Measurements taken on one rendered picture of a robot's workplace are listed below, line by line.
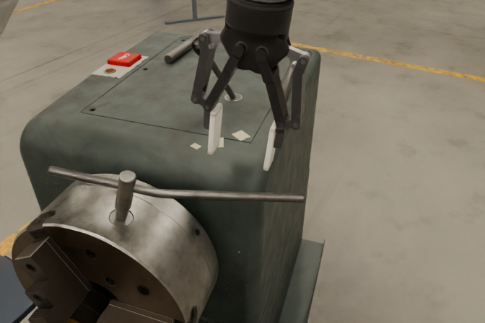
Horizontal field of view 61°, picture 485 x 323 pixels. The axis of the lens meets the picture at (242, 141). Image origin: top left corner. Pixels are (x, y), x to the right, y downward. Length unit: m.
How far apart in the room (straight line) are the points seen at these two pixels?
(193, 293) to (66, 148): 0.34
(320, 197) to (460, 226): 0.77
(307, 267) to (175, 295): 0.88
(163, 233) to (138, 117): 0.26
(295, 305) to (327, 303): 0.70
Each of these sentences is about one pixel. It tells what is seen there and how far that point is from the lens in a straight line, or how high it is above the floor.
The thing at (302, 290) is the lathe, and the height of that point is 0.54.
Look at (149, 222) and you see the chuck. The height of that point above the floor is 1.22.
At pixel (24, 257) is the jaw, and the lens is 0.66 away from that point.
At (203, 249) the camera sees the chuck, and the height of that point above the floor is 1.14.
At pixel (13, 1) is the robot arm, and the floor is 1.45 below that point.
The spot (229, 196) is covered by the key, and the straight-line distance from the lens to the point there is 0.56.
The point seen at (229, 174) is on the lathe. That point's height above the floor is 1.24.
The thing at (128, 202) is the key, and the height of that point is 1.27.
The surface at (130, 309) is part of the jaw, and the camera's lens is 0.69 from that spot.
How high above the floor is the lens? 1.64
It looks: 33 degrees down
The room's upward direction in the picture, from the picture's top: straight up
